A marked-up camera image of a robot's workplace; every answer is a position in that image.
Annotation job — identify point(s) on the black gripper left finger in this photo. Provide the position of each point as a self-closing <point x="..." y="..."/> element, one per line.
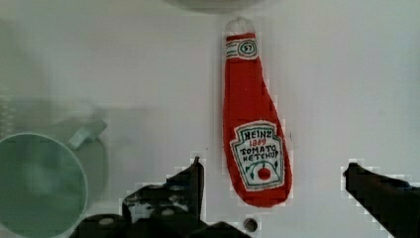
<point x="168" y="210"/>

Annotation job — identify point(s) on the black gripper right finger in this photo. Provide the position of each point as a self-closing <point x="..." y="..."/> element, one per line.
<point x="393" y="203"/>

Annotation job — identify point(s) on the red plush ketchup bottle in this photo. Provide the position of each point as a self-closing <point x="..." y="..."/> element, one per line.
<point x="254" y="142"/>

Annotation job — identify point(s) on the green metal mug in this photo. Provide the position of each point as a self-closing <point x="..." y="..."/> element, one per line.
<point x="50" y="176"/>

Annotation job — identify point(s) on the grey round plate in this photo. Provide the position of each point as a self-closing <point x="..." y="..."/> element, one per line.
<point x="214" y="6"/>

